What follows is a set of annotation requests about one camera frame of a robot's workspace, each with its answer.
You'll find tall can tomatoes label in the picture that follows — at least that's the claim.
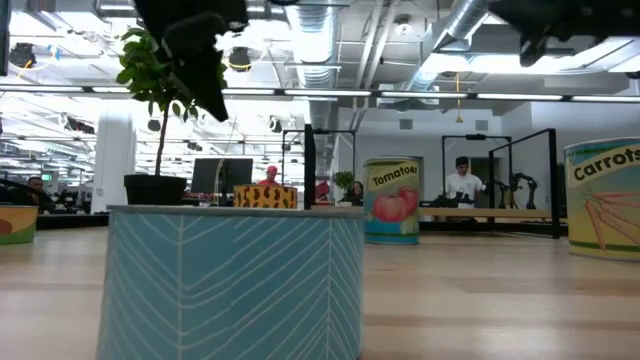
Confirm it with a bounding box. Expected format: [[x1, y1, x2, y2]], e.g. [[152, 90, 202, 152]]
[[362, 156, 422, 246]]

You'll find black ceiling speaker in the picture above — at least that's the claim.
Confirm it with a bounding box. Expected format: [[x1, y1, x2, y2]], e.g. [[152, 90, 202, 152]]
[[228, 46, 253, 74], [8, 42, 37, 70]]

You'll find long ceiling light strip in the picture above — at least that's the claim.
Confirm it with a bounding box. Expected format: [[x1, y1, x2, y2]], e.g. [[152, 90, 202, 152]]
[[569, 94, 640, 104], [0, 85, 85, 94], [379, 91, 469, 100], [283, 89, 374, 98], [475, 92, 565, 102]]

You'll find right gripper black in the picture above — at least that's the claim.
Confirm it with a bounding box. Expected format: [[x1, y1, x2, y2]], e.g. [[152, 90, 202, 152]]
[[492, 0, 640, 69]]

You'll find small potted plant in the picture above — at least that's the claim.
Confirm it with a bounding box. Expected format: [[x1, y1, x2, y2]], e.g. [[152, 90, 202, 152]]
[[333, 170, 355, 205]]

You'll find orange leopard spotted can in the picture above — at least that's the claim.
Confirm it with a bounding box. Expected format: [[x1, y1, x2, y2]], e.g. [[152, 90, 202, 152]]
[[232, 184, 299, 210]]

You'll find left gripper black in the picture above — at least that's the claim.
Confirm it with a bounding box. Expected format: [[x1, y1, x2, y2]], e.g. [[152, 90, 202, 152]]
[[133, 0, 250, 123]]

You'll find black frame shelf wooden board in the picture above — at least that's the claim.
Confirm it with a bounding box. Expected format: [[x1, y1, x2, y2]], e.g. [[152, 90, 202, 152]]
[[302, 123, 561, 240]]

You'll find yellow hanging cord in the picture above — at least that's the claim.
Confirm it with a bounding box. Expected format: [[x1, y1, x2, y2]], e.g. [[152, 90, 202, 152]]
[[453, 72, 464, 125]]

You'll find leafy plant in black pot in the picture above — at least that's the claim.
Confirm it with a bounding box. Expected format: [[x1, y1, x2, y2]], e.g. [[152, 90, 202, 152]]
[[115, 27, 229, 207]]

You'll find orange can green base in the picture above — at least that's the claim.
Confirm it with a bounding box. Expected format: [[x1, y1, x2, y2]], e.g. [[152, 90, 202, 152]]
[[0, 203, 40, 247]]

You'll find silver ventilation duct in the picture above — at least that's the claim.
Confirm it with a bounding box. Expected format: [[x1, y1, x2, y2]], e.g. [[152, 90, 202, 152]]
[[284, 0, 342, 131], [402, 0, 494, 94]]

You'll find black aluminium rail frame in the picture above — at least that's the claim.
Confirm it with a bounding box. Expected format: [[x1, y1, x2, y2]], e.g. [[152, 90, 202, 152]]
[[35, 212, 110, 232]]

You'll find black background monitor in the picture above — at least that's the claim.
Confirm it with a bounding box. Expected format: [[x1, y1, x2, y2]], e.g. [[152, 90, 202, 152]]
[[190, 157, 254, 197]]

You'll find thin black background frame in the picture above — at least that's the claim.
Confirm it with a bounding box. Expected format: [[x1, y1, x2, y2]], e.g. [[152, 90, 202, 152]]
[[441, 133, 513, 210], [281, 128, 357, 201]]

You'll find teal leaf pattern can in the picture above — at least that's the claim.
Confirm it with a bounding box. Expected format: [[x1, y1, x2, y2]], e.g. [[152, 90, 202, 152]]
[[96, 203, 367, 360]]

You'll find tall can carrots label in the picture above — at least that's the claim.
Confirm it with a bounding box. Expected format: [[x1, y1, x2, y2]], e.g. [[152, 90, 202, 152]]
[[563, 136, 640, 263]]

